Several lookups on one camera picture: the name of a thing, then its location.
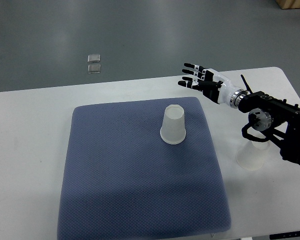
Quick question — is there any upper metal floor plate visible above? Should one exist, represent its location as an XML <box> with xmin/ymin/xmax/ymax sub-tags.
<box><xmin>87</xmin><ymin>53</ymin><xmax>101</xmax><ymax>63</ymax></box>

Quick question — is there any metal floor plate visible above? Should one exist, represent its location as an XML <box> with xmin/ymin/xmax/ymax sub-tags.
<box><xmin>87</xmin><ymin>53</ymin><xmax>101</xmax><ymax>63</ymax></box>
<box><xmin>87</xmin><ymin>63</ymin><xmax>101</xmax><ymax>74</ymax></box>

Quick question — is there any lower metal floor plate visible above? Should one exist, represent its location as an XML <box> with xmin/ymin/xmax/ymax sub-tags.
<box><xmin>87</xmin><ymin>63</ymin><xmax>101</xmax><ymax>74</ymax></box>

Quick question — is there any black table control panel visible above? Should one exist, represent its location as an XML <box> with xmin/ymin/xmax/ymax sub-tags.
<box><xmin>269</xmin><ymin>231</ymin><xmax>300</xmax><ymax>240</ymax></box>

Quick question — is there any wooden box corner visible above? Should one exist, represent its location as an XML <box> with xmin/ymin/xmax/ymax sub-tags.
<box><xmin>275</xmin><ymin>0</ymin><xmax>300</xmax><ymax>10</ymax></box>

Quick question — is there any white paper cup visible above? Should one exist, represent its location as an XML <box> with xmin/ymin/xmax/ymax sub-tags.
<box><xmin>236</xmin><ymin>140</ymin><xmax>270</xmax><ymax>171</ymax></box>
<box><xmin>160</xmin><ymin>104</ymin><xmax>186</xmax><ymax>145</ymax></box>

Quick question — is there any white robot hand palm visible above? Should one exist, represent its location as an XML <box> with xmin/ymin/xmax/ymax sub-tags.
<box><xmin>204</xmin><ymin>68</ymin><xmax>240</xmax><ymax>105</ymax></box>

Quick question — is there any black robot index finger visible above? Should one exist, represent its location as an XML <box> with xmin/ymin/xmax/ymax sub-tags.
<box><xmin>177</xmin><ymin>80</ymin><xmax>204</xmax><ymax>91</ymax></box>

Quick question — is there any white paper cup on mat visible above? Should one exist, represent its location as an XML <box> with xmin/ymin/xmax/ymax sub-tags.
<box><xmin>160</xmin><ymin>104</ymin><xmax>186</xmax><ymax>145</ymax></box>

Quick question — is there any blue textured cushion mat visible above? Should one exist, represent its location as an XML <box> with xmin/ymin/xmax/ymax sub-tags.
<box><xmin>57</xmin><ymin>97</ymin><xmax>231</xmax><ymax>240</ymax></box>

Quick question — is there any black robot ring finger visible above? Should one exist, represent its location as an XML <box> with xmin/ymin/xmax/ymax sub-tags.
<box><xmin>183</xmin><ymin>63</ymin><xmax>206</xmax><ymax>73</ymax></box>

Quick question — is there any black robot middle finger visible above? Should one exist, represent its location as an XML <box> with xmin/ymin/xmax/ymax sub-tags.
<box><xmin>182</xmin><ymin>68</ymin><xmax>208</xmax><ymax>81</ymax></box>

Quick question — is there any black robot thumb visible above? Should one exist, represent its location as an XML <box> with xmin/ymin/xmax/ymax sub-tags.
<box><xmin>202</xmin><ymin>88</ymin><xmax>220</xmax><ymax>103</ymax></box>

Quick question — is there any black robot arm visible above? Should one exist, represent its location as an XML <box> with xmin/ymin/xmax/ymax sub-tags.
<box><xmin>178</xmin><ymin>63</ymin><xmax>300</xmax><ymax>165</ymax></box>

